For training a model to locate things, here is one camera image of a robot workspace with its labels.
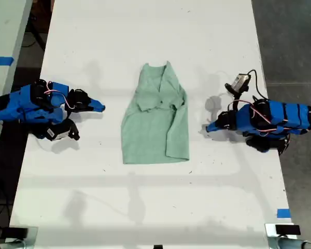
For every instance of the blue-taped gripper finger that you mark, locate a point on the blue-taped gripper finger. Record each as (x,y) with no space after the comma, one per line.
(215,129)
(94,109)
(96,103)
(213,125)

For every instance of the white side table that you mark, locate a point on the white side table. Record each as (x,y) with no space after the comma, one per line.
(2,31)

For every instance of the pale green T-shirt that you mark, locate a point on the pale green T-shirt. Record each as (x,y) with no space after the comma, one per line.
(150,135)

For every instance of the small black box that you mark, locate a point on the small black box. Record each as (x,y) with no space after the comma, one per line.
(287,229)
(15,232)

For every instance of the short blue tape piece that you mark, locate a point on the short blue tape piece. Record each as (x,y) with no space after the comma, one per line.
(283,213)

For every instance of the grey and black camera box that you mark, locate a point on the grey and black camera box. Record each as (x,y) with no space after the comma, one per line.
(239,81)

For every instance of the black camera box with label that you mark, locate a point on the black camera box with label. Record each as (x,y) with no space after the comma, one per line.
(61,132)

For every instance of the blue and black arm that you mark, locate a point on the blue and black arm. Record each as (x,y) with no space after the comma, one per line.
(274,118)
(15,103)

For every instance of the black camera stalk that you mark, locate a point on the black camera stalk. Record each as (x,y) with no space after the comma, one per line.
(235,96)

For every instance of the long blue tape strip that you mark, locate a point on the long blue tape strip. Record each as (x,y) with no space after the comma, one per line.
(1,61)

